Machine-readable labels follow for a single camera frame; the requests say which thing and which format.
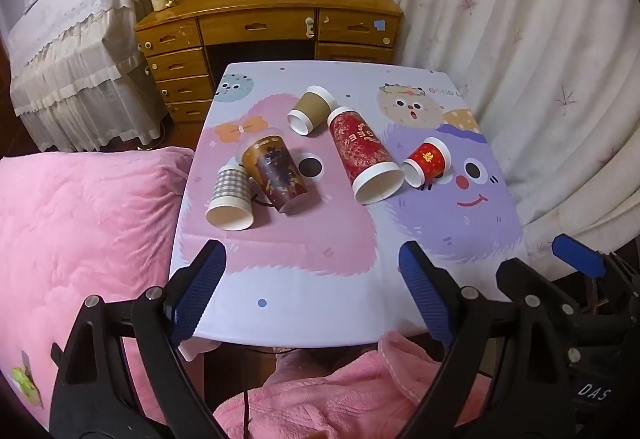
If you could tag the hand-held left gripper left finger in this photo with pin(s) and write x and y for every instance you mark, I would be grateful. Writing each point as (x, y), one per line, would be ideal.
(200, 289)

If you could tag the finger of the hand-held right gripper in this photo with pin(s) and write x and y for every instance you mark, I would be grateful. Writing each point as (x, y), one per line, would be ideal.
(520, 276)
(577, 256)

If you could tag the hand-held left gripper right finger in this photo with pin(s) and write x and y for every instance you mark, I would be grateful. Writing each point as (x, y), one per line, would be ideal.
(425, 294)

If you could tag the plaid paper cup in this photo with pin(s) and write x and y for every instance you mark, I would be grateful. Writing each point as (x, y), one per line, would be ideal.
(229, 189)

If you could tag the small red paper cup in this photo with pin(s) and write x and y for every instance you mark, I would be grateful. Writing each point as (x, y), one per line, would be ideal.
(430, 161)

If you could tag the dark brown floral paper cup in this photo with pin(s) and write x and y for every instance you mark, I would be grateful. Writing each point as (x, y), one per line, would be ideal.
(275, 174)

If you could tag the tall red patterned paper cup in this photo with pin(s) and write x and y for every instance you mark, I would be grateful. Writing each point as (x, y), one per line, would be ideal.
(357, 144)

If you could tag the plain brown paper cup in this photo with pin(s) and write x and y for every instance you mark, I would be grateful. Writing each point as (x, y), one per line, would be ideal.
(311, 108)

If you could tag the cartoon printed tablecloth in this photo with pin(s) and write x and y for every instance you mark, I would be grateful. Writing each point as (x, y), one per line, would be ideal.
(320, 269)

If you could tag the pink fleece blanket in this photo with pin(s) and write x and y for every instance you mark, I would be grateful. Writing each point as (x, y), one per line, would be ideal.
(75, 229)

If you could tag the pink fleece clothing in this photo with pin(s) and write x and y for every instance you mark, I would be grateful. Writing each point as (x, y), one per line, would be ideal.
(325, 404)

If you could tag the white patterned curtain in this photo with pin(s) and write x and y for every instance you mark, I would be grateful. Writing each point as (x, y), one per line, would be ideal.
(525, 44)

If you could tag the wooden desk with drawers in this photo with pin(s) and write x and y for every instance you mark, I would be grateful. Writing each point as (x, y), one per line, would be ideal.
(260, 26)

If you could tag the white lace furniture cover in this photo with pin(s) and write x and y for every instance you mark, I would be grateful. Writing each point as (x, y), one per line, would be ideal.
(75, 44)

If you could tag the cream mug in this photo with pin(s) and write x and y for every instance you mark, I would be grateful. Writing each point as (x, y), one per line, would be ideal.
(161, 2)

